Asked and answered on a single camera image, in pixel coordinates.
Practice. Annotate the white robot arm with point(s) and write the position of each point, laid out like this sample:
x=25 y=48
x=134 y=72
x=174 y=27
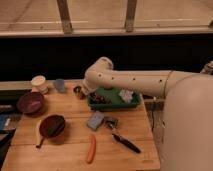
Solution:
x=188 y=110

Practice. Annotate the small metal cup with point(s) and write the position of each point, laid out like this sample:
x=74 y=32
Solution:
x=78 y=92

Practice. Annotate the small blue cup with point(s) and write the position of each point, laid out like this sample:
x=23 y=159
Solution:
x=59 y=85

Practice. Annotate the white plastic cup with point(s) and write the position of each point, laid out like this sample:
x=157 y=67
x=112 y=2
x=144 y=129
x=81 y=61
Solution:
x=39 y=83

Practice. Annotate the green plastic tray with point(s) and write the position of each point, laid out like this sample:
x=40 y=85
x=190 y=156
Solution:
x=116 y=101

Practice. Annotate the dark red grapes toy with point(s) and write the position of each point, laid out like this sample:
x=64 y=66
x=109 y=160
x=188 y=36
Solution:
x=98 y=99

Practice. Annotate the white crumpled paper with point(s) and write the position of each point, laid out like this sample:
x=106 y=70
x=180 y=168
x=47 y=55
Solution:
x=126 y=95

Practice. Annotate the blue sponge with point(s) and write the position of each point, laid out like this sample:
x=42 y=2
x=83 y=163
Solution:
x=95 y=120

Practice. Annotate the dark red frying pan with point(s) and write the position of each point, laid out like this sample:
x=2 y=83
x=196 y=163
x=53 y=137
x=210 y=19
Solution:
x=51 y=126

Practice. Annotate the purple bowl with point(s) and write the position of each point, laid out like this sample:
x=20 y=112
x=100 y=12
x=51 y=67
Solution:
x=30 y=102

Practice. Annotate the yellow banana toy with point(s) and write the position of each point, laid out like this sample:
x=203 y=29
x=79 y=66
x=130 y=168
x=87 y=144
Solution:
x=38 y=135

